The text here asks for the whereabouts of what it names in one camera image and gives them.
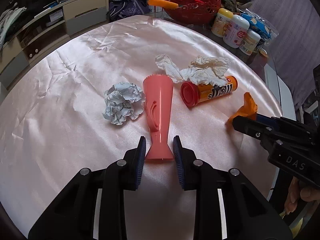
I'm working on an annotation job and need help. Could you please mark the purple bag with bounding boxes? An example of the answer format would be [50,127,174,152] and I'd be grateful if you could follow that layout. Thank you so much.
[106,0,149,22]

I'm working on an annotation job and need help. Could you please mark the white folding lap desk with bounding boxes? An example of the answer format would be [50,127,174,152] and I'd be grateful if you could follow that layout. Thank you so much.
[264,64,296,121]

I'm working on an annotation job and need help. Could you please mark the pink satin tablecloth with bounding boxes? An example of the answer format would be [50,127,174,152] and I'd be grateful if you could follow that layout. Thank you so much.
[1,16,281,236]

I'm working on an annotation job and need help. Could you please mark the white tissue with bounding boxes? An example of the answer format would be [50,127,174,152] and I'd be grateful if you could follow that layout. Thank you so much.
[155,54,231,87]

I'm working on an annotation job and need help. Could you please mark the small white supplement bottle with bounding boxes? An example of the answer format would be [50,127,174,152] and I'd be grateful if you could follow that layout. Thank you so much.
[239,29,261,56]

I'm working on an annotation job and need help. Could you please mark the blue chip bag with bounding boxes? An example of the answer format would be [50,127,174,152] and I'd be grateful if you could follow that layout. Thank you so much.
[240,12,279,40]

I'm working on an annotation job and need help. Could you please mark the purple curtain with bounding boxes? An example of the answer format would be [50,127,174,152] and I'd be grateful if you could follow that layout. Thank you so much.
[250,0,319,108]

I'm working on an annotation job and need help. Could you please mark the pink plastic cup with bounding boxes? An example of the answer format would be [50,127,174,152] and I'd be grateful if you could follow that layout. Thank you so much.
[143,74,174,161]

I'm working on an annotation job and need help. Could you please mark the red plastic basket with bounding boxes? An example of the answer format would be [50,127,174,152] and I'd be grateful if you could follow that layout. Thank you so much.
[165,0,221,25]

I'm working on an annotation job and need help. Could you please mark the orange wrapper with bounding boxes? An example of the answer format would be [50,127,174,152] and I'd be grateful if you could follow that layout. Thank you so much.
[226,92,258,125]

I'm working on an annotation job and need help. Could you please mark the white paper ball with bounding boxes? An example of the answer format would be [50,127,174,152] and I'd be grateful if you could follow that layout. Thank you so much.
[102,82,145,126]

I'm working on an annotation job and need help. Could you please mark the person's right hand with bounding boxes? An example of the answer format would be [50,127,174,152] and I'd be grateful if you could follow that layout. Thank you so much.
[284,177,320,215]

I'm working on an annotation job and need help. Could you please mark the orange candy tube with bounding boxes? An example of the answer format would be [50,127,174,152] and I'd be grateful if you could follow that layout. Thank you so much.
[180,76,238,107]

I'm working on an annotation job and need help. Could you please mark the pink label white bottle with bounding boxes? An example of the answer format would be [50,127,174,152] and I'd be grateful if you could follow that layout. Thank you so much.
[223,15,249,48]

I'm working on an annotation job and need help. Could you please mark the yellow lid white bottle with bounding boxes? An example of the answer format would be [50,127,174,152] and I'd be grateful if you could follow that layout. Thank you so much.
[212,8,233,37]

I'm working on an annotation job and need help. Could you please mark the orange handle tool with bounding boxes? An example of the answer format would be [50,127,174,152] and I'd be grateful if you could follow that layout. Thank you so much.
[148,0,179,9]

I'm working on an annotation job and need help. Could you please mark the beige TV cabinet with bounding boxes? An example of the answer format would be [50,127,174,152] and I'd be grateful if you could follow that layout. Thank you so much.
[1,0,108,88]

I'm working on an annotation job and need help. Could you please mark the pile of clothes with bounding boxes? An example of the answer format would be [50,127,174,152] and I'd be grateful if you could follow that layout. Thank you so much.
[1,0,26,50]

